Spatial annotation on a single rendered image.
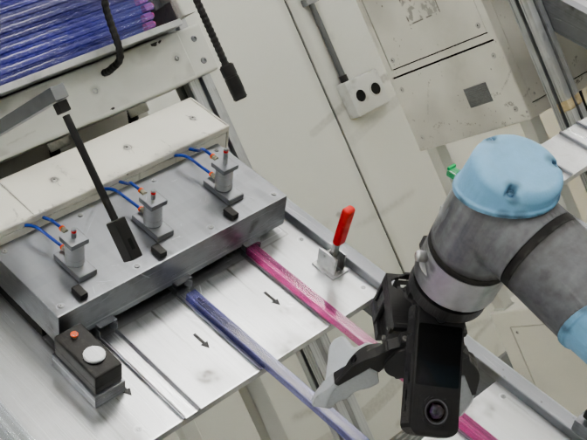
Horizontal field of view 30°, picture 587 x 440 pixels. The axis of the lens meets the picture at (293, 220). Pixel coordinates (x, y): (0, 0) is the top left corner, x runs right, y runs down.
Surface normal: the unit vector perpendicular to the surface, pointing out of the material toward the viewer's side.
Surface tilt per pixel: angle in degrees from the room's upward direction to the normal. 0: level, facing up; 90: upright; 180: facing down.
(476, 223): 94
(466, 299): 127
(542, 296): 82
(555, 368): 90
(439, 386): 79
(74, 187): 44
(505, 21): 90
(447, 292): 106
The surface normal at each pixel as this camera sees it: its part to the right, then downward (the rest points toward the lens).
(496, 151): 0.24, -0.62
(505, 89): -0.72, 0.40
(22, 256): 0.10, -0.75
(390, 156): 0.56, -0.15
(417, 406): 0.25, -0.19
